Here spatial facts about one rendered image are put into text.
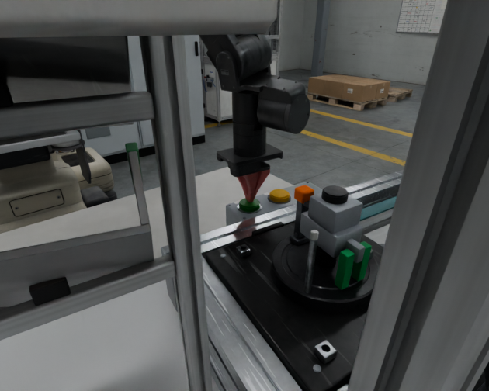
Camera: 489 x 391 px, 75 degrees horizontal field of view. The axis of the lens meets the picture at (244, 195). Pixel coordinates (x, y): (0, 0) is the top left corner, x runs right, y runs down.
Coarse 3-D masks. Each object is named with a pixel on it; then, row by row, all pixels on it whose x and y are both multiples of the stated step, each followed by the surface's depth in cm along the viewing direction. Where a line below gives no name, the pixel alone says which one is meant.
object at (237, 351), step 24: (216, 288) 42; (216, 312) 38; (240, 312) 38; (216, 336) 35; (240, 336) 36; (216, 360) 38; (240, 360) 33; (264, 360) 33; (240, 384) 32; (264, 384) 31; (288, 384) 31
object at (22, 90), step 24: (0, 48) 11; (24, 48) 12; (48, 48) 12; (72, 48) 12; (96, 48) 13; (120, 48) 13; (0, 72) 13; (24, 72) 14; (48, 72) 14; (72, 72) 15; (96, 72) 15; (120, 72) 16; (24, 96) 17; (48, 96) 17; (72, 96) 18
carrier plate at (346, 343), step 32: (288, 224) 54; (224, 256) 46; (256, 256) 46; (256, 288) 41; (256, 320) 36; (288, 320) 36; (320, 320) 36; (352, 320) 36; (288, 352) 33; (352, 352) 33; (320, 384) 30
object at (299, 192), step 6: (300, 186) 42; (306, 186) 42; (294, 192) 43; (300, 192) 41; (306, 192) 41; (312, 192) 42; (294, 198) 43; (300, 198) 42; (306, 198) 42; (300, 204) 42; (306, 204) 41; (300, 210) 43; (306, 210) 43; (300, 216) 43; (294, 228) 45; (294, 234) 45; (300, 234) 45
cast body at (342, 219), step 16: (336, 192) 37; (320, 208) 37; (336, 208) 36; (352, 208) 36; (304, 224) 41; (320, 224) 38; (336, 224) 36; (352, 224) 37; (320, 240) 39; (336, 240) 36; (352, 240) 37; (336, 256) 37
